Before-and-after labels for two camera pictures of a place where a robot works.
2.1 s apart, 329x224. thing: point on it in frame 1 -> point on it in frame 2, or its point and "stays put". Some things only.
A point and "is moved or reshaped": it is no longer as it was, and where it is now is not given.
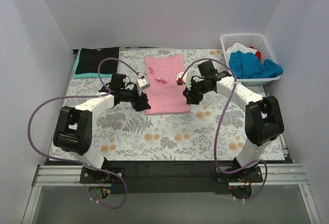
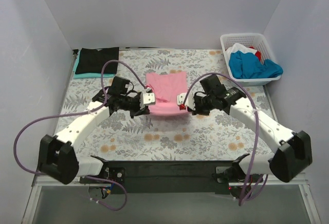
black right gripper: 192,94 -> 195,103
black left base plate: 90,176 stays put
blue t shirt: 247,65 stays put
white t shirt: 238,47 stays put
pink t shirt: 164,95 is moved or reshaped
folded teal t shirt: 84,75 stays put
